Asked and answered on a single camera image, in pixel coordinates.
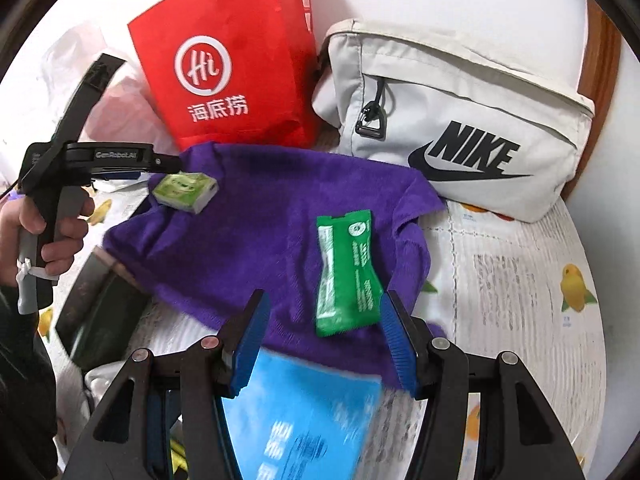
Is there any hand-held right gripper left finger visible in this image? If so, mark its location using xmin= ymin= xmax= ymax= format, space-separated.
xmin=62 ymin=289 xmax=271 ymax=480

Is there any brown wooden trim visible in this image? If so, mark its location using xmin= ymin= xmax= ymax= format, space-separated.
xmin=562 ymin=0 xmax=623 ymax=202

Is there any white plastic shopping bag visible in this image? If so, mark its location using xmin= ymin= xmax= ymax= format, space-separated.
xmin=35 ymin=19 xmax=173 ymax=152

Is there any red paper bag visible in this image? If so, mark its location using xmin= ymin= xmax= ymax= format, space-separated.
xmin=127 ymin=0 xmax=321 ymax=154

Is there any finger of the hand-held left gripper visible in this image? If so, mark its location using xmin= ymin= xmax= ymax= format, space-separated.
xmin=150 ymin=152 xmax=186 ymax=177

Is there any purple towel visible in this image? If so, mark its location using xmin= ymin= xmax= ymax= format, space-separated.
xmin=102 ymin=142 xmax=449 ymax=392

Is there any dark green tin box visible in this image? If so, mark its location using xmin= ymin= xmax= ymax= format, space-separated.
xmin=54 ymin=247 xmax=154 ymax=372

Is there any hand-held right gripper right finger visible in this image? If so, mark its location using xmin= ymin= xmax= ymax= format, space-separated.
xmin=378 ymin=290 xmax=577 ymax=480

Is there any fruit print lace tablecloth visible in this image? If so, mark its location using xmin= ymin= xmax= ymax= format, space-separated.
xmin=0 ymin=125 xmax=609 ymax=480

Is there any person's left forearm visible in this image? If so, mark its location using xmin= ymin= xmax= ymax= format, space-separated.
xmin=0 ymin=282 xmax=59 ymax=480

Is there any person's left hand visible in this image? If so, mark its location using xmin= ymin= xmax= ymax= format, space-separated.
xmin=0 ymin=194 xmax=96 ymax=287

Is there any white sling bag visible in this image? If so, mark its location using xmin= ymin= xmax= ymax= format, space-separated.
xmin=310 ymin=17 xmax=597 ymax=225

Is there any light green tissue pack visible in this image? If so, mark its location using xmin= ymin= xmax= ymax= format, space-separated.
xmin=151 ymin=171 xmax=221 ymax=214

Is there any green wet wipe packet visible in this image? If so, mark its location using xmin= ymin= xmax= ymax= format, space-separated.
xmin=313 ymin=208 xmax=386 ymax=339

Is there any white cloth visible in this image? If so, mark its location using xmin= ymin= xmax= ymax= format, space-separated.
xmin=83 ymin=360 xmax=127 ymax=412

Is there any blue tissue pack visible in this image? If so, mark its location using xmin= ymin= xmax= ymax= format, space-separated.
xmin=220 ymin=349 xmax=385 ymax=480

